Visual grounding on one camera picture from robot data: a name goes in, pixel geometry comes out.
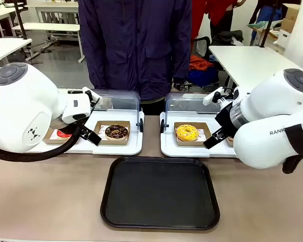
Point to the black office chair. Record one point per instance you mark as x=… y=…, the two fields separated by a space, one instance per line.
x=203 y=41

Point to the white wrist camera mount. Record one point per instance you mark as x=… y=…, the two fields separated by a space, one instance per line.
x=89 y=92
x=212 y=97

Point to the orange cloth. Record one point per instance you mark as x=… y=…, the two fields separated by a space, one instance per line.
x=199 y=63

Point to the person in red clothes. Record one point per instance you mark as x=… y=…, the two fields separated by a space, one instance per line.
x=217 y=12

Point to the black serving tray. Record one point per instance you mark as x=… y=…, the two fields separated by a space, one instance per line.
x=159 y=191

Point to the chocolate sprinkled donut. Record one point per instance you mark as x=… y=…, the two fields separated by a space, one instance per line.
x=117 y=131

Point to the blue bag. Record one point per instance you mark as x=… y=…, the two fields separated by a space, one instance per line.
x=203 y=75

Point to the black stand pole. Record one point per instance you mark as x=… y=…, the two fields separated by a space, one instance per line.
x=21 y=22
x=266 y=27

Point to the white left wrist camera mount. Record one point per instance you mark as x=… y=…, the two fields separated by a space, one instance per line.
x=89 y=92

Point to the red glazed donut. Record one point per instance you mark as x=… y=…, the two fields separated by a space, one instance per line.
x=64 y=134

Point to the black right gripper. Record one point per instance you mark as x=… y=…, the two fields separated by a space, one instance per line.
x=226 y=118

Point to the person's left hand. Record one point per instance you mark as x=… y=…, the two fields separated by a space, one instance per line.
x=179 y=86

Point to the person in navy jacket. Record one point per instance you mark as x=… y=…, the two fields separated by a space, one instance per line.
x=133 y=45

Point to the yellow sprinkled donut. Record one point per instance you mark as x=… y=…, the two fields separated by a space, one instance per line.
x=184 y=134

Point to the person in blue clothes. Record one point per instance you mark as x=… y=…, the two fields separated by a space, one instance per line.
x=262 y=10

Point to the brown cardboard carton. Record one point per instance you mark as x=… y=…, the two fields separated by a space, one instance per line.
x=291 y=17

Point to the dark jacket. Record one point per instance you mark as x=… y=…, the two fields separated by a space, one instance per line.
x=227 y=37

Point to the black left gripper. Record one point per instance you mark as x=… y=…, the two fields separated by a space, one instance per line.
x=65 y=126

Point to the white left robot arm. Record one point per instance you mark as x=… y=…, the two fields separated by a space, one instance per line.
x=20 y=100

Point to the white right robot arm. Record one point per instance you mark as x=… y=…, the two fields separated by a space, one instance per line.
x=267 y=106

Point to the white office table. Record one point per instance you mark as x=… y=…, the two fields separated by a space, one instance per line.
x=5 y=48
x=53 y=7
x=247 y=63
x=48 y=27

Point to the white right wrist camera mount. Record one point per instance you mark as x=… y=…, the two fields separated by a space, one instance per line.
x=212 y=97

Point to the white storage box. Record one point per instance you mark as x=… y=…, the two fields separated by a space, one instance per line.
x=284 y=37

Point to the clear plastic case lid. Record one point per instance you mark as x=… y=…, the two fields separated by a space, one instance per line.
x=187 y=103
x=126 y=100

